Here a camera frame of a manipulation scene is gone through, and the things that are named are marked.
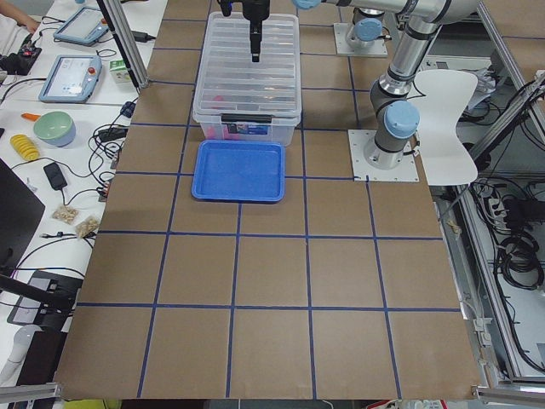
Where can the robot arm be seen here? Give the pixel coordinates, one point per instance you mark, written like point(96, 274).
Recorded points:
point(396, 117)
point(367, 24)

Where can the aluminium frame post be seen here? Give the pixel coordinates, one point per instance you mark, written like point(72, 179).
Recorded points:
point(118, 25)

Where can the teach pendant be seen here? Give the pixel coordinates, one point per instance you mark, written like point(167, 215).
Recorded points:
point(72, 79)
point(86, 27)

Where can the snack bag left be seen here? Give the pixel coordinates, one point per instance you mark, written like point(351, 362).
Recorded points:
point(65, 213)

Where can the green white carton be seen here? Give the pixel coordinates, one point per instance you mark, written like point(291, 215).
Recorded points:
point(119, 72)

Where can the snack bag right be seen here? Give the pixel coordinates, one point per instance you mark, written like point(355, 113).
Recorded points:
point(87, 227)

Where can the clear plastic box lid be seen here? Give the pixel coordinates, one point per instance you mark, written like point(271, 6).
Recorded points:
point(257, 91)

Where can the yellow toy corn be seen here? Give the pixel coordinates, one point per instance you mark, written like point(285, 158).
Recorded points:
point(25, 147)

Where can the black laptop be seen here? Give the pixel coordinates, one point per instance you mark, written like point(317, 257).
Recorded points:
point(21, 213)

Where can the near teach pendant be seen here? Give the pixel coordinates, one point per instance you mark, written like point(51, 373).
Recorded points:
point(72, 79)

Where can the green bowl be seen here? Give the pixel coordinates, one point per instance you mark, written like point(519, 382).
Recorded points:
point(55, 128)

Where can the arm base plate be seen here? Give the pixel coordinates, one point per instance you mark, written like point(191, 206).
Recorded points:
point(370, 163)
point(348, 45)

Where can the blue plastic tray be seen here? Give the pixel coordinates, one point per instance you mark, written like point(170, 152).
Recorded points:
point(249, 171)

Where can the white chair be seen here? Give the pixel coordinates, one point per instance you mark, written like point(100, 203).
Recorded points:
point(445, 95)

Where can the toy carrot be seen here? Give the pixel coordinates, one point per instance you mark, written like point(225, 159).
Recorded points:
point(30, 116)

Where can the far teach pendant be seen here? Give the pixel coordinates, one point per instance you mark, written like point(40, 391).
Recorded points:
point(86, 27)

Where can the clear plastic storage box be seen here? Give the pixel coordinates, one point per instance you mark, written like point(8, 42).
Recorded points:
point(279, 130)

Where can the snack bag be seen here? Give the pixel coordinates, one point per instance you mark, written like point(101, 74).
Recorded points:
point(87, 227)
point(65, 213)

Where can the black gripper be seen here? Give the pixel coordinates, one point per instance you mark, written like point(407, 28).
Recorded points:
point(255, 10)

